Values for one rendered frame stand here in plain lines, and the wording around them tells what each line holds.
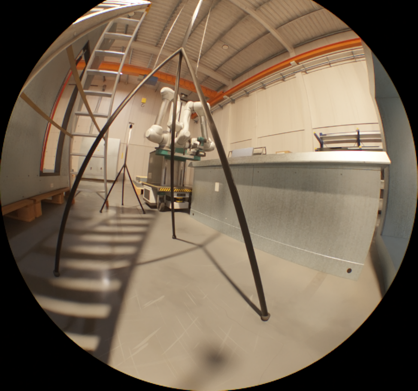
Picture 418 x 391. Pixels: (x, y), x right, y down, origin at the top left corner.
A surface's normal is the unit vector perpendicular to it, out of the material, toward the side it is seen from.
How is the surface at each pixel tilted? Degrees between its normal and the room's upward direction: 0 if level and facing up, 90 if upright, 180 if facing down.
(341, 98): 90
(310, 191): 90
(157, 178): 90
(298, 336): 0
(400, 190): 90
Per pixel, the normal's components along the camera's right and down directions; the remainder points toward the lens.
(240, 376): 0.09, -1.00
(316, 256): -0.80, -0.07
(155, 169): 0.62, 0.06
